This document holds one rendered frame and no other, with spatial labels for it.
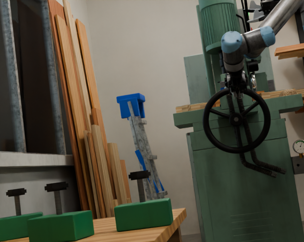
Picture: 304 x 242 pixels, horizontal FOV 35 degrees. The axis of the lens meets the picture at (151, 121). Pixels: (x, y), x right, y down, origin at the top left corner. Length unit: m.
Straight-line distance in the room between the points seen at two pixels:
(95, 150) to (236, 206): 1.54
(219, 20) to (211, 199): 0.87
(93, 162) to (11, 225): 2.37
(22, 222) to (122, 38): 4.03
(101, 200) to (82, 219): 2.56
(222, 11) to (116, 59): 2.68
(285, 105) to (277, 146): 0.19
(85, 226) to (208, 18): 1.69
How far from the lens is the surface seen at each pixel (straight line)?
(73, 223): 0.94
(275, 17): 1.98
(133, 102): 3.14
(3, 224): 1.18
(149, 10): 5.10
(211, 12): 2.50
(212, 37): 2.47
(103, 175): 3.55
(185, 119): 2.31
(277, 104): 2.32
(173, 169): 4.83
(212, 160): 2.29
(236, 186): 2.29
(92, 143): 3.56
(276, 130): 2.31
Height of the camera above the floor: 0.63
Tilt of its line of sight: 6 degrees up
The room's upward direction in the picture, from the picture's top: 8 degrees counter-clockwise
